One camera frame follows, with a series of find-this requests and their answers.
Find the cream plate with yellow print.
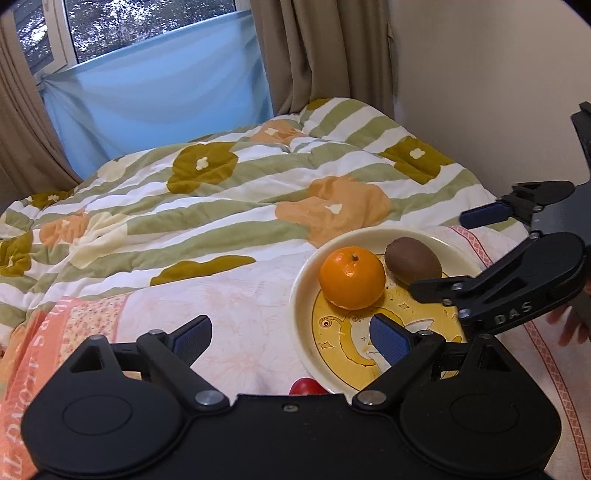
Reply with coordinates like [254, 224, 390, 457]
[288, 227, 482, 398]

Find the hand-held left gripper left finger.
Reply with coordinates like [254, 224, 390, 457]
[69, 315, 230, 413]

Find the window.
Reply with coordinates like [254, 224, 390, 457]
[11, 0, 253, 75]

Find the beige curtain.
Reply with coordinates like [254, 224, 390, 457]
[0, 28, 85, 209]
[249, 0, 399, 126]

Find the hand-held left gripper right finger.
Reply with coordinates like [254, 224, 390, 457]
[353, 313, 511, 408]

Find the small red tomato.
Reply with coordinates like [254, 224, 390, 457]
[289, 377, 328, 397]

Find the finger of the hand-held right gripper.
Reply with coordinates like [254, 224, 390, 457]
[409, 232, 587, 319]
[461, 181, 576, 230]

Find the striped floral quilt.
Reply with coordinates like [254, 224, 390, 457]
[0, 97, 530, 334]

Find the brown kiwi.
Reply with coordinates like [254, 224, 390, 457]
[385, 237, 443, 285]

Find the light blue cloth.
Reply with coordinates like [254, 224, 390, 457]
[41, 10, 276, 182]

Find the person's right hand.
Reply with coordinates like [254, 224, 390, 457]
[547, 304, 579, 347]

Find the orange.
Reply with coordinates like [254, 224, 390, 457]
[320, 247, 386, 311]

